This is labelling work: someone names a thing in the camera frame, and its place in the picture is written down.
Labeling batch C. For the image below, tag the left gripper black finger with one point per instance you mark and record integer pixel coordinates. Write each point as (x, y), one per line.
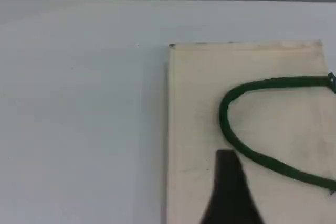
(228, 195)

